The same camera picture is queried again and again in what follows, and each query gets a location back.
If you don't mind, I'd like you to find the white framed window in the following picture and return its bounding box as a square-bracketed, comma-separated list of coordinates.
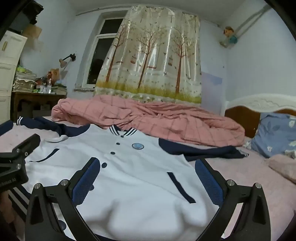
[76, 11, 130, 91]

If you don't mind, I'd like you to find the stack of papers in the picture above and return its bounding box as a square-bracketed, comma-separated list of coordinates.
[13, 66, 37, 92]

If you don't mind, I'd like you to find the pink pillow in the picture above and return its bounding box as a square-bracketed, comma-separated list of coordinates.
[268, 154, 296, 183]

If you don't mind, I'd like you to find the white and navy jacket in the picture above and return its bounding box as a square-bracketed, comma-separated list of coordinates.
[0, 116, 250, 241]

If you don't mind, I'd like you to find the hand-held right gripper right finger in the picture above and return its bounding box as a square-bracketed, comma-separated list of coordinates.
[195, 158, 271, 241]

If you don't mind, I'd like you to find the dark wooden desk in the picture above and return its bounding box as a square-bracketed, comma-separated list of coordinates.
[11, 91, 67, 121]

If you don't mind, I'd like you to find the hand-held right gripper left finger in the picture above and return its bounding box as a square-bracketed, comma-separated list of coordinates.
[25, 158, 102, 241]

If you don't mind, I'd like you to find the orange bag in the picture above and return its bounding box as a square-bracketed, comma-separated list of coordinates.
[47, 68, 60, 84]

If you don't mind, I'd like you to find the white cabinet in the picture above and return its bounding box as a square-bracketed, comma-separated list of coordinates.
[0, 30, 28, 124]

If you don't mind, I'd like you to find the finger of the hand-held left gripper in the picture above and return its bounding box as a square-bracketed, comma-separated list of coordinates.
[0, 134, 41, 171]

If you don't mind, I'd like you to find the light blue patterned cloth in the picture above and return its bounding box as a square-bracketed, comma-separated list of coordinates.
[251, 113, 296, 159]

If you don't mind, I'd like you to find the brown cardboard box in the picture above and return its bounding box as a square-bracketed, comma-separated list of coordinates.
[23, 24, 43, 51]

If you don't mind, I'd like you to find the doll wall decoration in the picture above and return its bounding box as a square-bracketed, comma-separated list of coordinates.
[220, 26, 238, 48]

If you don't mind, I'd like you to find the white and brown headboard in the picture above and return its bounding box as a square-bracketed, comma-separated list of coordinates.
[223, 93, 296, 139]

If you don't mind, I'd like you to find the tree print curtain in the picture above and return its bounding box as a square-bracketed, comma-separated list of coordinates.
[94, 5, 202, 105]

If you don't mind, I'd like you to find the person's left hand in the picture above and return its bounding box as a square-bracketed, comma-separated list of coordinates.
[0, 191, 15, 223]

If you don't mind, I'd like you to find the pink checked blanket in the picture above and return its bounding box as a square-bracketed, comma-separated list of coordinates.
[51, 95, 245, 147]

